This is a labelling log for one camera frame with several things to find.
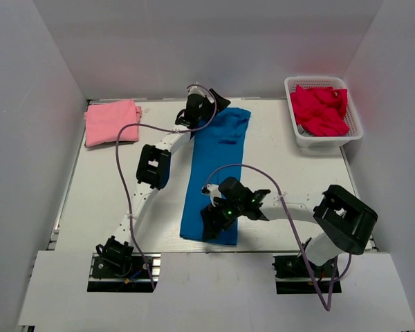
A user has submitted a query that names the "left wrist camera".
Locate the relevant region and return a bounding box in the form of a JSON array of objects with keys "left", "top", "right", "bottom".
[{"left": 185, "top": 86, "right": 209, "bottom": 118}]

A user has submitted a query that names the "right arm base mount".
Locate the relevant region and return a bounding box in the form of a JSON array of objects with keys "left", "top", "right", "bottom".
[{"left": 273, "top": 255, "right": 335, "bottom": 295}]

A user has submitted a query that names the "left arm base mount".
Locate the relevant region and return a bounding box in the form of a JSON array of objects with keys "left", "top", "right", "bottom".
[{"left": 87, "top": 237, "right": 161, "bottom": 293}]

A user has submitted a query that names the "crumpled red t shirt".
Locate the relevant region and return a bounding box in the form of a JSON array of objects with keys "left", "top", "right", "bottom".
[{"left": 290, "top": 85, "right": 349, "bottom": 137}]

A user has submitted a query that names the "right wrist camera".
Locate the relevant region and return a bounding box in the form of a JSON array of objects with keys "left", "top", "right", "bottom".
[{"left": 201, "top": 177, "right": 252, "bottom": 206}]

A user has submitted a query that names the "white plastic basket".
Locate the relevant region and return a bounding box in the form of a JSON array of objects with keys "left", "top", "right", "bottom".
[{"left": 284, "top": 76, "right": 363, "bottom": 148}]

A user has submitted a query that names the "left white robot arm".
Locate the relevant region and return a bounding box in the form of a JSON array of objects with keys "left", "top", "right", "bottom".
[{"left": 115, "top": 84, "right": 231, "bottom": 254}]

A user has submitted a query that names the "folded pink t shirt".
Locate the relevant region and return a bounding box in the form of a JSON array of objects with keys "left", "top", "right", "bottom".
[{"left": 84, "top": 100, "right": 142, "bottom": 148}]

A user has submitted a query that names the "blue polo shirt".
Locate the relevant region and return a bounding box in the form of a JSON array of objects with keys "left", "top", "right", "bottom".
[{"left": 180, "top": 107, "right": 251, "bottom": 241}]

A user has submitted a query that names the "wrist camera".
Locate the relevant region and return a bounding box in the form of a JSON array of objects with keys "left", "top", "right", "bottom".
[
  {"left": 185, "top": 86, "right": 209, "bottom": 118},
  {"left": 201, "top": 177, "right": 252, "bottom": 206}
]

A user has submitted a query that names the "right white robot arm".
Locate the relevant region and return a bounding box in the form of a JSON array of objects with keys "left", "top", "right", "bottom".
[{"left": 201, "top": 177, "right": 378, "bottom": 267}]

